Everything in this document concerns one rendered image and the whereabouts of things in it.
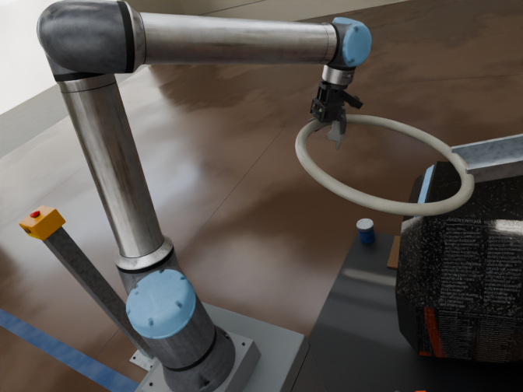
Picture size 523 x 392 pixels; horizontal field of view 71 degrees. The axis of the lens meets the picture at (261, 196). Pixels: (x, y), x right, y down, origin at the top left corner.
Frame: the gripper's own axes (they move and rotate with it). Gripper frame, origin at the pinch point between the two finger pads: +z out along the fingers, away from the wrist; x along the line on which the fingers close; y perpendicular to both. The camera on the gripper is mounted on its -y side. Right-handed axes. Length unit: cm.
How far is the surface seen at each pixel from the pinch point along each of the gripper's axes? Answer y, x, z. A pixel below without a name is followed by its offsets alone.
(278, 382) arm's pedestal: 42, 50, 36
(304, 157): 22.8, 18.5, -8.3
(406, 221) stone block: -29.8, 20.4, 29.1
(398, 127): -18.4, 11.0, -7.3
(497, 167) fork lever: -21.9, 42.5, -11.0
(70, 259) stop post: 88, -49, 73
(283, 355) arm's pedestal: 37, 45, 36
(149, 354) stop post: 63, -33, 146
